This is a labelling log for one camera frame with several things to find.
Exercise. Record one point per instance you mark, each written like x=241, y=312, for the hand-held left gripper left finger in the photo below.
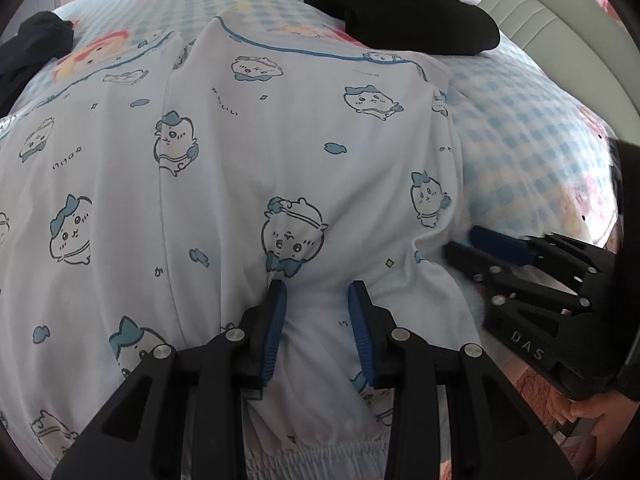
x=274, y=330

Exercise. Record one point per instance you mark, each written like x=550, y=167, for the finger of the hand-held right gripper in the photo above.
x=500, y=242
x=475, y=262

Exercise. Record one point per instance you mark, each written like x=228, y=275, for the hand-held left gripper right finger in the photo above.
x=360, y=330

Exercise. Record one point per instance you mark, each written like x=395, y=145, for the white cartoon print pajama pants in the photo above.
x=225, y=160

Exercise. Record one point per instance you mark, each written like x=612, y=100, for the person's right hand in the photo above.
x=595, y=412

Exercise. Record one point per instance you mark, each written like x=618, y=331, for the blue checkered cartoon blanket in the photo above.
x=525, y=135

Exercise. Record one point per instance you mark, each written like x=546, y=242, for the grey padded headboard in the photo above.
x=560, y=40

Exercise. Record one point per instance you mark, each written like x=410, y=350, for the folded black garment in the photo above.
x=415, y=25

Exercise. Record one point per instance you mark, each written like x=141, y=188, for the black jacket pile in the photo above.
x=30, y=50

